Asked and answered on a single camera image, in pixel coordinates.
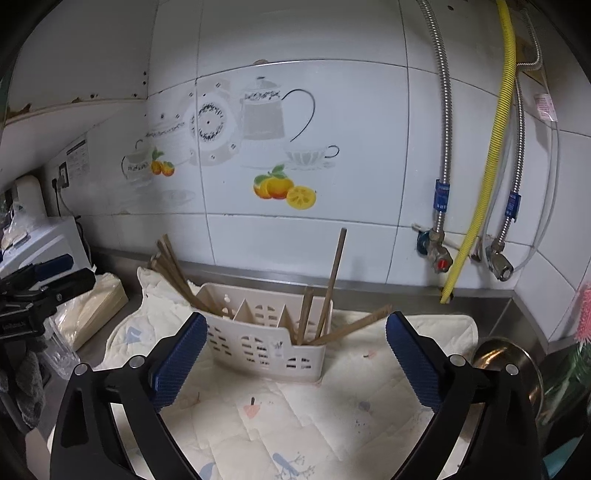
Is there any lone wooden chopstick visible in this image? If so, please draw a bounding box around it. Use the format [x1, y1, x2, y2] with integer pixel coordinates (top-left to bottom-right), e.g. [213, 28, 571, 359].
[315, 228, 348, 340]

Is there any crossing wooden chopstick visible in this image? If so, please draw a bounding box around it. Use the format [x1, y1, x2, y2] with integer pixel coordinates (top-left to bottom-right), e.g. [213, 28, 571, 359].
[310, 305, 394, 346]

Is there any short wooden chopstick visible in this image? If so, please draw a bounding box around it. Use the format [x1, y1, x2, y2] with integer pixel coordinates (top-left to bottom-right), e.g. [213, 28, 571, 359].
[297, 286, 314, 346]

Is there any bagged disposable chopsticks pack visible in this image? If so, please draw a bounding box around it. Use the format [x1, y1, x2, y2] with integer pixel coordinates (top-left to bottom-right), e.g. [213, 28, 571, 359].
[52, 273, 128, 351]

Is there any green glass jar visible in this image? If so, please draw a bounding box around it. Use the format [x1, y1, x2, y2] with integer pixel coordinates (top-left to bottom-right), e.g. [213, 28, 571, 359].
[539, 342, 590, 425]

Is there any steel saucepan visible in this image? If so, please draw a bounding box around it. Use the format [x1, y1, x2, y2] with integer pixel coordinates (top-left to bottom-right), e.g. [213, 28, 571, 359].
[471, 337, 544, 419]

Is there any pink bottle brush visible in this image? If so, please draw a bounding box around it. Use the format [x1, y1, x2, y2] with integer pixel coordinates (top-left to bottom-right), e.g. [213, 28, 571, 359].
[575, 285, 591, 344]

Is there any chrome angle valve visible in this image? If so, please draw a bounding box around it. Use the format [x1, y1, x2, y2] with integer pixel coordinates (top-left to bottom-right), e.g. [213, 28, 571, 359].
[472, 236, 514, 282]

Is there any beige plastic utensil holder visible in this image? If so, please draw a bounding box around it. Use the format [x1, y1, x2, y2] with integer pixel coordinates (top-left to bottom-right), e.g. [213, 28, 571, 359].
[197, 283, 325, 383]

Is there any white thin water tube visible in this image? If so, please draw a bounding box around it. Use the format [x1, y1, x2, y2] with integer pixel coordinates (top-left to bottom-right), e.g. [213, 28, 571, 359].
[480, 73, 560, 278]

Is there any wall power socket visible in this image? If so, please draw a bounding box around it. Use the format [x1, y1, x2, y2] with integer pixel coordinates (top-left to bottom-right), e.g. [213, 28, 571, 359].
[57, 163, 69, 190]

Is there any red handled angle valve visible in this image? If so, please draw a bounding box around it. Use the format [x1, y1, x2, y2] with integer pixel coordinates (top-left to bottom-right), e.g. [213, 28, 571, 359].
[412, 224, 454, 274]

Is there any right braided steel hose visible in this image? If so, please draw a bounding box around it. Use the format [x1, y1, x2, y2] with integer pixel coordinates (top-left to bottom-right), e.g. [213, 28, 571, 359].
[491, 22, 544, 250]

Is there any braided steel hose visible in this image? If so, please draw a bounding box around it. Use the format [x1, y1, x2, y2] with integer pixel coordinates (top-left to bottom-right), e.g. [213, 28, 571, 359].
[491, 22, 544, 250]
[414, 0, 453, 236]

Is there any left braided steel hose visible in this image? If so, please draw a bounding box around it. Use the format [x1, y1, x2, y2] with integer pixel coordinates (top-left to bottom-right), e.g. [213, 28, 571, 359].
[414, 0, 453, 236]

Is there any yellow corrugated gas hose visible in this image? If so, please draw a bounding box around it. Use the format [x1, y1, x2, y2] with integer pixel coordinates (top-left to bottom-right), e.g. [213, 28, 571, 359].
[438, 0, 518, 304]

